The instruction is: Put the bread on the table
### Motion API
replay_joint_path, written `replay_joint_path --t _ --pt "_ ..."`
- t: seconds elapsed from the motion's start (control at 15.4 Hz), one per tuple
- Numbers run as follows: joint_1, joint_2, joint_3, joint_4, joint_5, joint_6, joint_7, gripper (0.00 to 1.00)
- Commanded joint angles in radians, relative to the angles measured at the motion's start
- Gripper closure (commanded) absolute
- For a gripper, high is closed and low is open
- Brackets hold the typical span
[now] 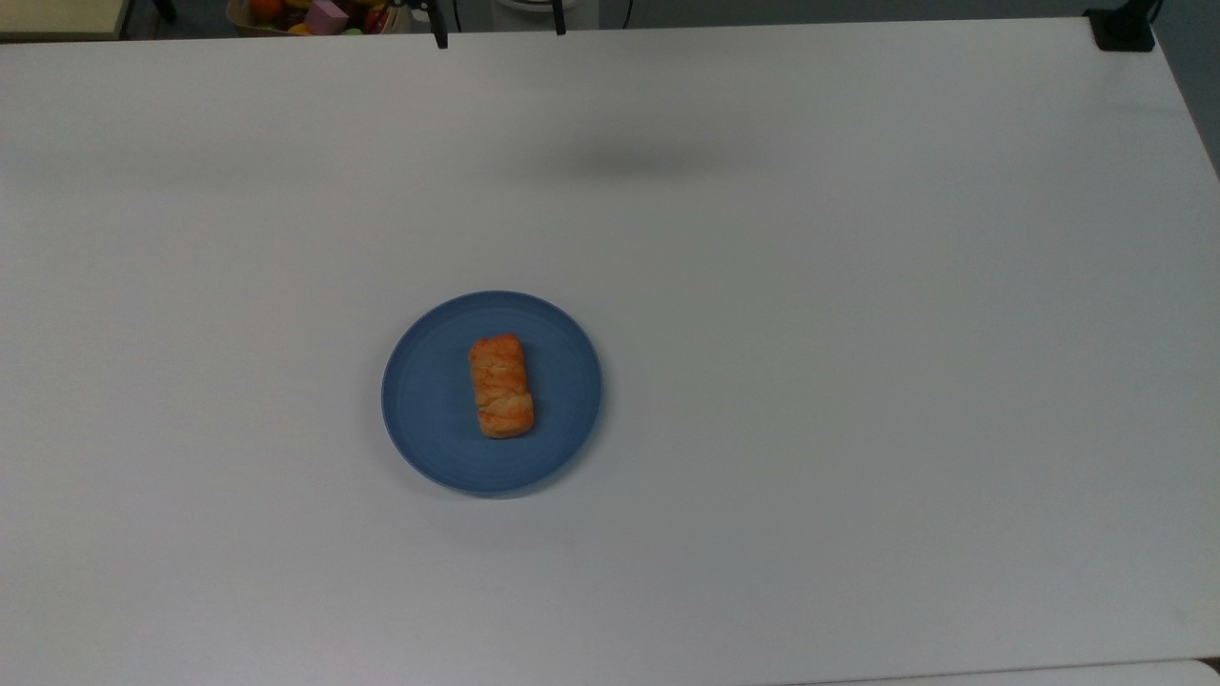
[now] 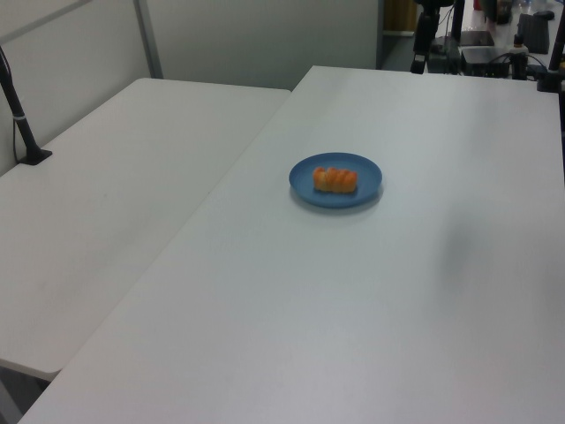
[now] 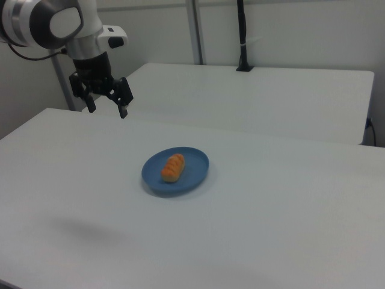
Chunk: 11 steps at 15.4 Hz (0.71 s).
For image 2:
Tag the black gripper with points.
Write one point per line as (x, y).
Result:
(434, 3)

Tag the orange toy bread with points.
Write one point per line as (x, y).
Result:
(335, 181)

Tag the black equipment box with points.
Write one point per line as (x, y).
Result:
(446, 59)

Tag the yellow wooden cabinet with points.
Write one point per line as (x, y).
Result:
(397, 15)

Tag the black vertical stand pole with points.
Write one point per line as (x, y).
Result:
(457, 17)

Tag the flat black pad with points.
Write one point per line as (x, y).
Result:
(476, 38)

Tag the black controller box with lights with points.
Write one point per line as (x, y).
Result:
(485, 62)

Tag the dark bottle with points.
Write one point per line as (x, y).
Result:
(503, 11)

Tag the black joystick stop button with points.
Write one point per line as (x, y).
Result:
(520, 57)

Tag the dark grey bag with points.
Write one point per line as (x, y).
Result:
(534, 33)

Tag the black computer mouse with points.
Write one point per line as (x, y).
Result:
(544, 15)

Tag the blue round plate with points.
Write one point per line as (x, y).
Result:
(304, 187)

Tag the grey table leg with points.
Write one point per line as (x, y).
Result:
(9, 397)

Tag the black clamped camera pole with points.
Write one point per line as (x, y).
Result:
(549, 79)

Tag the grey partition post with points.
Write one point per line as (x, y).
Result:
(149, 40)

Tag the black camera stand with base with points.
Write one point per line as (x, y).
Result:
(20, 123)

